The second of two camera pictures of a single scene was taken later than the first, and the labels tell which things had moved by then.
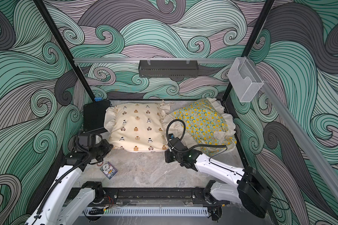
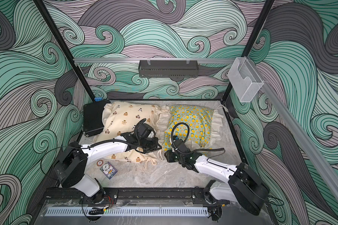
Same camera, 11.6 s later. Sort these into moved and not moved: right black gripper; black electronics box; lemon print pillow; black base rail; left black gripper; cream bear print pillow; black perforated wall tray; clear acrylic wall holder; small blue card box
Moved: cream bear print pillow; left black gripper; lemon print pillow
Not moved: black perforated wall tray; clear acrylic wall holder; black electronics box; small blue card box; right black gripper; black base rail
